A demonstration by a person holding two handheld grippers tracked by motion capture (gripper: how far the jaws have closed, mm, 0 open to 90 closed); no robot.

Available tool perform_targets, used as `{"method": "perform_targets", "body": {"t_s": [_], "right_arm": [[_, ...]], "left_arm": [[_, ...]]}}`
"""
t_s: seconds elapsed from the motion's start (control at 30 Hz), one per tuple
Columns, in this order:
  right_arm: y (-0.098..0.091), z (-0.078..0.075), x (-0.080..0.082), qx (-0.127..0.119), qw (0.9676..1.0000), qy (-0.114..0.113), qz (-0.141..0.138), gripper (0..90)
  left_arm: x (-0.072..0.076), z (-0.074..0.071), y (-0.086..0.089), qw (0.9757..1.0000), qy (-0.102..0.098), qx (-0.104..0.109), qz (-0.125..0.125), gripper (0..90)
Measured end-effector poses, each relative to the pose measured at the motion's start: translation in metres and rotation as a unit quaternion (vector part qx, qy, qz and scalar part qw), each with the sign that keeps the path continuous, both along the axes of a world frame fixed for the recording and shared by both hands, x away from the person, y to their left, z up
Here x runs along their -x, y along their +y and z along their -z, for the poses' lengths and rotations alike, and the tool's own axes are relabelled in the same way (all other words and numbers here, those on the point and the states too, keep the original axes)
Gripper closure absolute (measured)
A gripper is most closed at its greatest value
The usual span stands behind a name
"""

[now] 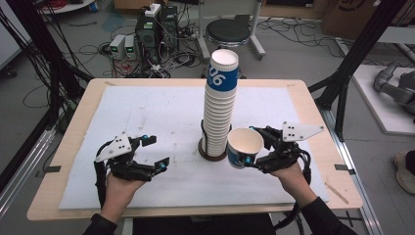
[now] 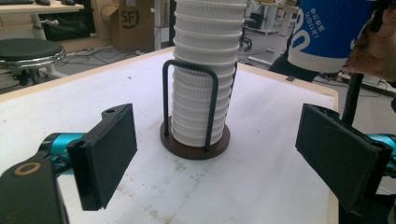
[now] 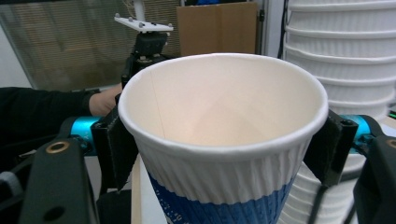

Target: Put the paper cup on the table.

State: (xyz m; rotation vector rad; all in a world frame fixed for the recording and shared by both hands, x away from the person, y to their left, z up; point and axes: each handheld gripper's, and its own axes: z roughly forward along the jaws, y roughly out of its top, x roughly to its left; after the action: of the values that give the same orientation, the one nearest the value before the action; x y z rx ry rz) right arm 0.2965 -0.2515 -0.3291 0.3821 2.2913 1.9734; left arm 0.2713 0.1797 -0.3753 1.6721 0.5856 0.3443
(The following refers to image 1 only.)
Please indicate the aluminium rail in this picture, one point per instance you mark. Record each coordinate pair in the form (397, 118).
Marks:
(23, 173)
(362, 196)

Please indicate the single blue white paper cup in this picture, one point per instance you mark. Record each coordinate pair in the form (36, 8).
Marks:
(244, 143)

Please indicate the white round table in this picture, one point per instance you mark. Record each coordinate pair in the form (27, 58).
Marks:
(65, 6)

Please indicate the tall stack of paper cups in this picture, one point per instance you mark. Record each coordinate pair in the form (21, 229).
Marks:
(219, 111)

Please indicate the thin wooden stick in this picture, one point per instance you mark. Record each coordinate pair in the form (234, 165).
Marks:
(336, 193)

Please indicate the grey bench power supply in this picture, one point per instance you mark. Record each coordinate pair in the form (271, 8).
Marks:
(130, 47)
(116, 45)

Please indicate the black round stool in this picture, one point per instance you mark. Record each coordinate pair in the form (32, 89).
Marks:
(226, 31)

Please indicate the person's left hand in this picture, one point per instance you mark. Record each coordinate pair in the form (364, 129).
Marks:
(119, 196)

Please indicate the white platform board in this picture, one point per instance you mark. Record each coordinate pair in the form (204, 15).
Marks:
(375, 101)

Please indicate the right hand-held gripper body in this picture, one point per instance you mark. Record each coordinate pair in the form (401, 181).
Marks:
(297, 132)

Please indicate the black cup holder stand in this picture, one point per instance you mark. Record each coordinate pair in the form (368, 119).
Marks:
(212, 158)

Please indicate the brown cardboard box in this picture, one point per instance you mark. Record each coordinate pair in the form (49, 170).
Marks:
(345, 16)

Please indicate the white power adapter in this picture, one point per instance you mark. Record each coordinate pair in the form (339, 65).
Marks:
(152, 10)

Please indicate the white foam mat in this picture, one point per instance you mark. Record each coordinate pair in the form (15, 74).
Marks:
(156, 114)

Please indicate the white table leg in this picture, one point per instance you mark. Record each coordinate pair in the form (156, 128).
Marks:
(128, 226)

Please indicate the white metal stand frame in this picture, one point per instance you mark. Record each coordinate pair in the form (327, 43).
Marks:
(256, 42)

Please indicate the black computer tower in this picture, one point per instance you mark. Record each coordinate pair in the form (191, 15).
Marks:
(169, 26)
(147, 39)

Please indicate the blue tape roll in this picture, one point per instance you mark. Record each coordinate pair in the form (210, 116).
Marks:
(93, 7)

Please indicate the person's right hand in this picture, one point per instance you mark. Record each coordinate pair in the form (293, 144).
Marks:
(297, 186)

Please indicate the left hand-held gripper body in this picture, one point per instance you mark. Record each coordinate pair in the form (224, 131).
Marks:
(115, 148)

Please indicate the black metal frame post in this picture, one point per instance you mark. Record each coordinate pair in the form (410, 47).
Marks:
(359, 55)
(42, 49)

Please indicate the person's lap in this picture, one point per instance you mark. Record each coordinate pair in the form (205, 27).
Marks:
(202, 226)

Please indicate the black tape strip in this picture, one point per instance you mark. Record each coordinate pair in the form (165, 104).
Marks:
(344, 168)
(52, 169)

